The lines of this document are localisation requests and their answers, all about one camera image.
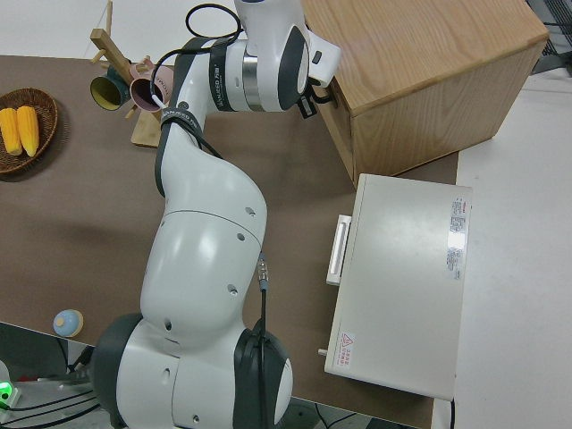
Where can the pink mug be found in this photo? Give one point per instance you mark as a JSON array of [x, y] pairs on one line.
[[147, 91]]

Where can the yellow corn cob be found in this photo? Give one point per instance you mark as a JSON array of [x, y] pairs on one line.
[[28, 132], [10, 132]]

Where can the cream toaster oven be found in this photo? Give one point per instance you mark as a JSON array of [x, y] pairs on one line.
[[402, 286]]

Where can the brown wicker basket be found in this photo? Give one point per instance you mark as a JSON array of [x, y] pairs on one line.
[[44, 129]]

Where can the brown table mat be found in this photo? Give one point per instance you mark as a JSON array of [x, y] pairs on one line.
[[89, 214]]

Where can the wooden mug tree stand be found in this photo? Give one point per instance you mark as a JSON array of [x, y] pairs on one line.
[[145, 129]]

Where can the wooden cabinet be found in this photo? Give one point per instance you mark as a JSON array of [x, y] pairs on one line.
[[424, 58]]

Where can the teal mug yellow inside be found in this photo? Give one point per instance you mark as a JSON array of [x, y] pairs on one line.
[[107, 91]]

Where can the wooden drawer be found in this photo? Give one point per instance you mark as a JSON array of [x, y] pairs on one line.
[[342, 129]]

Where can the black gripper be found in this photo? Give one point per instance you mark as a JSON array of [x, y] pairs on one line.
[[324, 94]]

